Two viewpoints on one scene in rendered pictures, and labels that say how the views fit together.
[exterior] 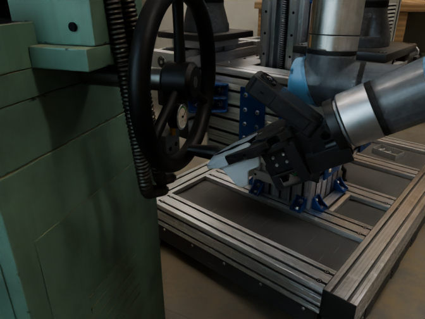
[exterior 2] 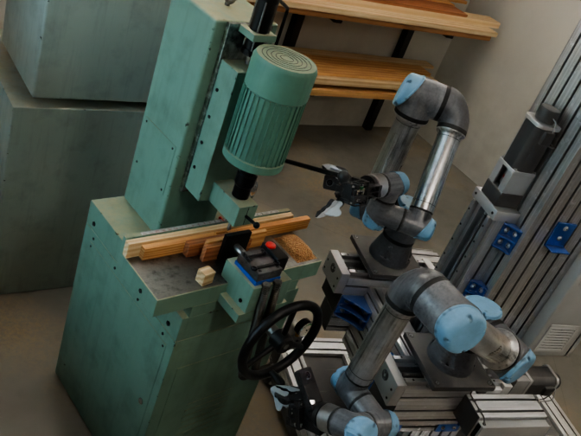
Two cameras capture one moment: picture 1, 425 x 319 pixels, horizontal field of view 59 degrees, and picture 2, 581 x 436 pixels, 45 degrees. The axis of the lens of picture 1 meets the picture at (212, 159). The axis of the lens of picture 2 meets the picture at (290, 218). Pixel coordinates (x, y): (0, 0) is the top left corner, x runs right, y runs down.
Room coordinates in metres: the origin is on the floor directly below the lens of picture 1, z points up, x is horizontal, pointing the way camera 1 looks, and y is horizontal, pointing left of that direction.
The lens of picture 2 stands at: (-0.89, -0.40, 2.11)
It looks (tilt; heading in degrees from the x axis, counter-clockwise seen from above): 31 degrees down; 21
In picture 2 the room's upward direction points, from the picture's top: 22 degrees clockwise
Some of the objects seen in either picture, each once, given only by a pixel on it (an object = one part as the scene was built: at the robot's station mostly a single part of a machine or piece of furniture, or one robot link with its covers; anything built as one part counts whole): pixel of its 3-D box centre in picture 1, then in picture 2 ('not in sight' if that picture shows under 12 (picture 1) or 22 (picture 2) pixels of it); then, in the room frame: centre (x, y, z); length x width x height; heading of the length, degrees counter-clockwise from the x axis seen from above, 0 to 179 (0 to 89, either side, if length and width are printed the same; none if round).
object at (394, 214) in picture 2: not in sight; (382, 213); (1.04, 0.05, 1.08); 0.11 x 0.08 x 0.11; 112
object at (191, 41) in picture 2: not in sight; (194, 118); (0.78, 0.65, 1.16); 0.22 x 0.22 x 0.72; 71
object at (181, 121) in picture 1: (176, 119); (302, 329); (0.87, 0.09, 0.65); 0.06 x 0.04 x 0.08; 161
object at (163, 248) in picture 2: not in sight; (232, 235); (0.71, 0.36, 0.92); 0.62 x 0.02 x 0.04; 161
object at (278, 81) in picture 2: not in sight; (269, 111); (0.69, 0.37, 1.35); 0.18 x 0.18 x 0.31
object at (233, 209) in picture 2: not in sight; (232, 204); (0.70, 0.39, 1.03); 0.14 x 0.07 x 0.09; 71
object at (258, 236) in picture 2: not in sight; (235, 242); (0.68, 0.33, 0.93); 0.22 x 0.01 x 0.06; 161
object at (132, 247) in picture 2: not in sight; (215, 233); (0.67, 0.40, 0.92); 0.60 x 0.02 x 0.05; 161
